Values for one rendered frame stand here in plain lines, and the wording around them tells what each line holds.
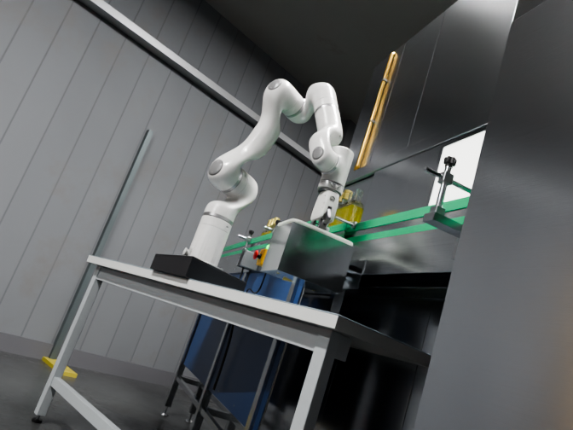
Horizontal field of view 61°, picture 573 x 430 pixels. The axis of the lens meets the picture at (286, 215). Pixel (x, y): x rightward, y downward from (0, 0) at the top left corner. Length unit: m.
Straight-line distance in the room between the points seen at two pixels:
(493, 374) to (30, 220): 3.46
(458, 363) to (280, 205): 4.26
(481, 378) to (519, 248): 0.20
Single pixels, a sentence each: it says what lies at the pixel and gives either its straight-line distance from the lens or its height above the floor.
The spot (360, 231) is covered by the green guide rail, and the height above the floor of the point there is 1.10.
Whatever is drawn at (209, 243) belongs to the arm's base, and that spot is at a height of 0.90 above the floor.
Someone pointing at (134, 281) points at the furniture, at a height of 0.69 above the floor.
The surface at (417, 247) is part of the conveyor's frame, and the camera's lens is 1.36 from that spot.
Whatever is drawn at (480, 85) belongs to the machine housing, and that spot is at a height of 1.71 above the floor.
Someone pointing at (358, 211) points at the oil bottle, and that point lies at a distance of 1.93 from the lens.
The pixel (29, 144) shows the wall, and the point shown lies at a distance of 3.90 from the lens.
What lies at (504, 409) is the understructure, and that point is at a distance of 0.77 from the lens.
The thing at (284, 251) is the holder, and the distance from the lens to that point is 1.45.
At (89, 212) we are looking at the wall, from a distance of 4.00.
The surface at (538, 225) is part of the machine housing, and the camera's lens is 0.82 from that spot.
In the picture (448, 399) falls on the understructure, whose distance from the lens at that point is 0.85.
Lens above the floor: 0.65
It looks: 14 degrees up
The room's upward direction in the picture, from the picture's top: 19 degrees clockwise
